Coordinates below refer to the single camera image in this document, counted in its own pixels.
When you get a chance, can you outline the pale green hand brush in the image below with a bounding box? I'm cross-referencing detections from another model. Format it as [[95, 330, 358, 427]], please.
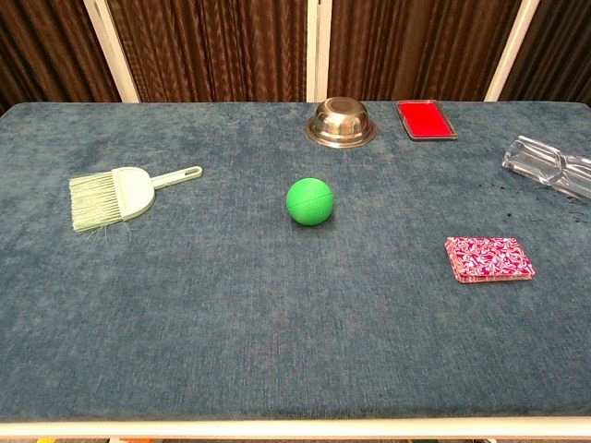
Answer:
[[67, 164, 204, 242]]

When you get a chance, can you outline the green rubber ball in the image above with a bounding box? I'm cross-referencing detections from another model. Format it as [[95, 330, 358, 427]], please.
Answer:
[[284, 176, 334, 228]]

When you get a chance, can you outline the pink patterned card stack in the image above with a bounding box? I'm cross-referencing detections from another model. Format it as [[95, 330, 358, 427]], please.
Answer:
[[444, 235, 537, 283]]

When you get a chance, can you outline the brown pleated partition panel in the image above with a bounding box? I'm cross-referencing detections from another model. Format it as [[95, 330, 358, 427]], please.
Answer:
[[83, 0, 320, 104], [318, 0, 540, 102], [484, 0, 591, 103], [0, 0, 140, 116]]

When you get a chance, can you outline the white table frame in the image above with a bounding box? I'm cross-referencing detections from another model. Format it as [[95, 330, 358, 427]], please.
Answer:
[[0, 416, 591, 440]]

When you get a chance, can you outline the clear plastic water bottle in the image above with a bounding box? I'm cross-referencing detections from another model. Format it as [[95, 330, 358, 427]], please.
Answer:
[[501, 135, 591, 201]]

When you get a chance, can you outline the red ink pad box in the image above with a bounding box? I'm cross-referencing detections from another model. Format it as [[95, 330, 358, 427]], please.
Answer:
[[395, 99, 459, 142]]

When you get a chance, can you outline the blue velvet table cloth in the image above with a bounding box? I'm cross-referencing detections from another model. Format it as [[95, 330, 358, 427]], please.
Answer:
[[0, 101, 591, 424]]

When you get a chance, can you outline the upturned stainless steel bowl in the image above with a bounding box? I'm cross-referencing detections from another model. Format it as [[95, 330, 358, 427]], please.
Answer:
[[304, 96, 380, 150]]

